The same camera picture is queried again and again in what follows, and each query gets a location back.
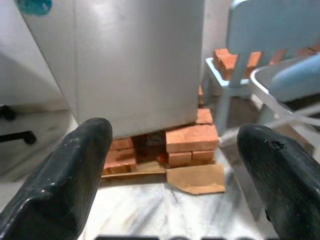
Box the light blue plastic chair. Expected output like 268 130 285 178
201 0 320 137

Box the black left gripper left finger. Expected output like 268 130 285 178
0 117 114 240

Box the black cabinet knob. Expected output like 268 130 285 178
0 104 16 121

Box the black cabinet handle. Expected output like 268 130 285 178
0 130 37 145

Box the red clay brick stack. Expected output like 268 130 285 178
212 47 239 81

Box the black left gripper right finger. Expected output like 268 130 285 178
236 124 320 240

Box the flat brown cardboard piece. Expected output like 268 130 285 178
166 163 226 195

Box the grey fridge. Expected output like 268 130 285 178
16 0 206 139

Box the light blue fluffy towel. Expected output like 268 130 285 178
271 53 320 102

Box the white cabinet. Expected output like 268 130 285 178
0 0 78 181

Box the teal round sticker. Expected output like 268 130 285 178
16 0 54 16

